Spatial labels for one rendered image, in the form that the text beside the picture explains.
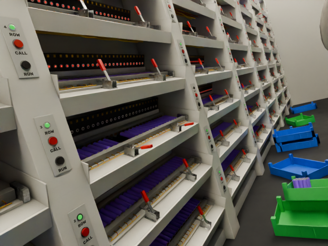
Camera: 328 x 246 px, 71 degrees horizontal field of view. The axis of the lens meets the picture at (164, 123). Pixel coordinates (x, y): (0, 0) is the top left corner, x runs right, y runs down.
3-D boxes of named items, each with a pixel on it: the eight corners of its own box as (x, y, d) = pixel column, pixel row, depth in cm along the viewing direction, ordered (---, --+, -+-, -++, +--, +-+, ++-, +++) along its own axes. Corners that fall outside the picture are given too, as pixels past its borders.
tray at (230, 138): (247, 133, 161) (250, 113, 157) (218, 166, 112) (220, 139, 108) (219, 128, 171) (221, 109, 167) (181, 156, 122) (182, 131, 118)
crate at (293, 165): (333, 172, 136) (330, 159, 136) (307, 185, 132) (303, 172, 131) (293, 163, 166) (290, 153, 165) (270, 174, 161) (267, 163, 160)
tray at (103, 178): (198, 132, 102) (199, 111, 100) (90, 202, 53) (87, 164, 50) (160, 124, 113) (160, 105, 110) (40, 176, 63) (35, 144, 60)
